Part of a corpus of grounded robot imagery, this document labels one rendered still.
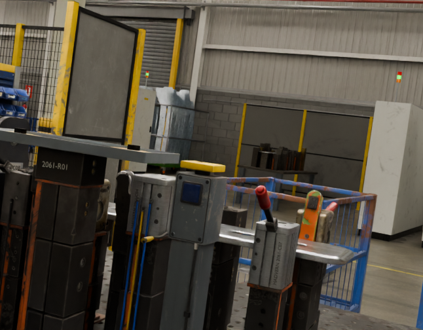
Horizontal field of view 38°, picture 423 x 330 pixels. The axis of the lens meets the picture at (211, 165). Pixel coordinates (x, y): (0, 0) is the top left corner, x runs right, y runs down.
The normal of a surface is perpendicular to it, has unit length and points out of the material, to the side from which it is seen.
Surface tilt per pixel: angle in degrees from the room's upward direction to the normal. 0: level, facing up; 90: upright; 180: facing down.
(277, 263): 90
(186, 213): 90
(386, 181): 90
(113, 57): 89
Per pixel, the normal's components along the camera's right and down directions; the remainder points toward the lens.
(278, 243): -0.37, 0.00
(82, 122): 0.88, 0.18
